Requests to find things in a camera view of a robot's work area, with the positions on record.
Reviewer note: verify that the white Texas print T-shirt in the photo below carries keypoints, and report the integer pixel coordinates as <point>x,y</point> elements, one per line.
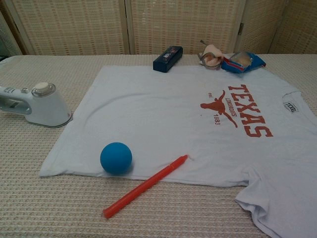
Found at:
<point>158,119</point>

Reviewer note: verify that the beige woven table blanket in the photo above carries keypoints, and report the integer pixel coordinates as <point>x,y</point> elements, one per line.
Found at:
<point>49,198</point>

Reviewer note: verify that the red marker pen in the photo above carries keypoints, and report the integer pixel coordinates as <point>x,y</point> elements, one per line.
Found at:
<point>146,184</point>

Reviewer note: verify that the dark blue rectangular box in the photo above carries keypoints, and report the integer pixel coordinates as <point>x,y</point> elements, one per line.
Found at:
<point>167,59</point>

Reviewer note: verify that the blue ball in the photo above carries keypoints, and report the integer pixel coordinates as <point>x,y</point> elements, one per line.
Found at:
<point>116,158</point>

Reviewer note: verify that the blue snack bag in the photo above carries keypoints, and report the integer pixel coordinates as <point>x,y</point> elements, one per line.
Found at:
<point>235,66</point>

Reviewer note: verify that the beige woven folding screen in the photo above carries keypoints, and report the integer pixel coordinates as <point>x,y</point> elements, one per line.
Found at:
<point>86,24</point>

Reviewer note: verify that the peach fabric pouch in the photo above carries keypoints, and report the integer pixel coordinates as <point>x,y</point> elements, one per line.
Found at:
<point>213,55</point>

